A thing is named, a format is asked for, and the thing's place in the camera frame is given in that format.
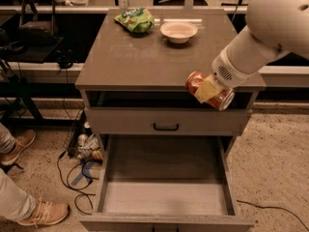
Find black floor cable right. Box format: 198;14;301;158
237;199;309;232

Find grey drawer cabinet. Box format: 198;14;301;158
74;8;267;232

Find beige trouser leg near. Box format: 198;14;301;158
0;169;36;221

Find pile of snack items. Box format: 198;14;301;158
76;121;103;160

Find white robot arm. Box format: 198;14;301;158
194;0;309;102

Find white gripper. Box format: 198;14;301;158
194;46;254;103

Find closed top drawer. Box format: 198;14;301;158
85;107;251;136

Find black floor cable left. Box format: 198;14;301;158
56;150;100;217

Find beige trouser leg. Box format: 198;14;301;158
0;169;36;221
0;123;15;155

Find black headphones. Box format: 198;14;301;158
56;49;75;70

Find tan sneaker near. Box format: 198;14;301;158
18;200;70;227

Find tan sneaker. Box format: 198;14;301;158
18;200;70;227
0;130;36;165

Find green chip bag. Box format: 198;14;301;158
114;8;155;33

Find black bag on shelf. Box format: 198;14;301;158
17;0;58;46

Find tan sneaker far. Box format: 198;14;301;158
0;130;36;165

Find open middle drawer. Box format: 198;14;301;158
80;135;254;232

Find white bowl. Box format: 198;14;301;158
160;21;198;44

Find red soda can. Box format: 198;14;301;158
185;72;235;111

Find beige trouser leg far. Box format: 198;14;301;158
0;123;15;155

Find black floor cable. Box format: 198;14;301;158
237;199;309;232
56;150;100;217

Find black drawer handle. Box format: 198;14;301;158
153;123;180;131

